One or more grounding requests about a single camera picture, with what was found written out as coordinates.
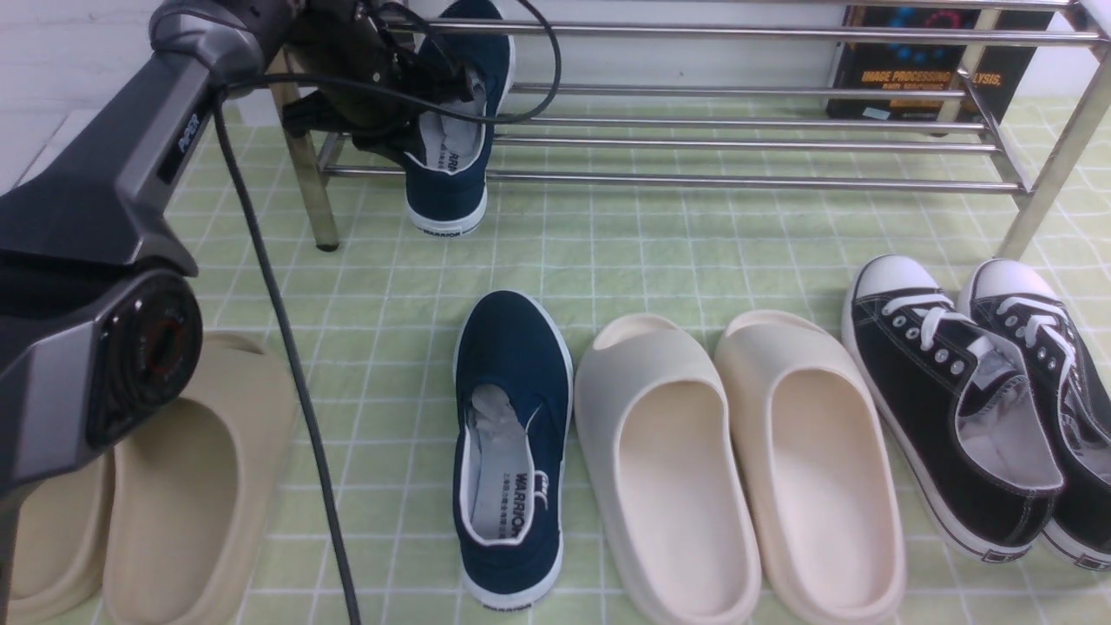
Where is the black right canvas sneaker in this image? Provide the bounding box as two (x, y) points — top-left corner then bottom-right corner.
(957, 260), (1110, 572)

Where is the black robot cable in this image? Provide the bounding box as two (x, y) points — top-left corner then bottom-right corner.
(212, 0), (563, 625)

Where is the cream right slipper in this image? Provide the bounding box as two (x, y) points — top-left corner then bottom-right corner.
(713, 310), (905, 624)

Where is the black canvas sneaker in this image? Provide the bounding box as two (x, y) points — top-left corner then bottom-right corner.
(841, 254), (1065, 564)
(957, 260), (1110, 572)

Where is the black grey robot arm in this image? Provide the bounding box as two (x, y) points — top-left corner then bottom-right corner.
(3, 1), (468, 624)

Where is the tan right slipper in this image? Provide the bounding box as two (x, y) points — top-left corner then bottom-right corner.
(102, 331), (299, 624)

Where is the black left canvas sneaker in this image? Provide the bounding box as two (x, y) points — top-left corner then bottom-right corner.
(841, 254), (1065, 564)

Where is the cream slipper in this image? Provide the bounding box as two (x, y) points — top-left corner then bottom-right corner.
(573, 313), (761, 624)
(713, 310), (905, 624)

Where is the navy slip-on shoe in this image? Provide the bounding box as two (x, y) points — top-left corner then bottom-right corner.
(452, 290), (573, 612)
(401, 33), (516, 236)

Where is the cream left slipper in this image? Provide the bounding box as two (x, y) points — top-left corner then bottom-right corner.
(573, 313), (761, 624)

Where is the tan left slipper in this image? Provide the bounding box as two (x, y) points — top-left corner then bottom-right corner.
(8, 455), (116, 624)

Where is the green checked floor cloth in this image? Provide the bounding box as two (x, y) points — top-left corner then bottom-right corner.
(167, 115), (1110, 624)

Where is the tan slipper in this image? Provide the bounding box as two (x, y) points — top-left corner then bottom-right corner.
(8, 455), (116, 624)
(102, 331), (299, 624)

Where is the dark image processing book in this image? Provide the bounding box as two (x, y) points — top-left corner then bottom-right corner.
(825, 6), (1035, 122)

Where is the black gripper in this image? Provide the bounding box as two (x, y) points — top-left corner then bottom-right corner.
(281, 1), (461, 173)

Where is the metal shoe rack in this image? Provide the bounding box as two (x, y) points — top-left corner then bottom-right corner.
(260, 0), (1111, 261)

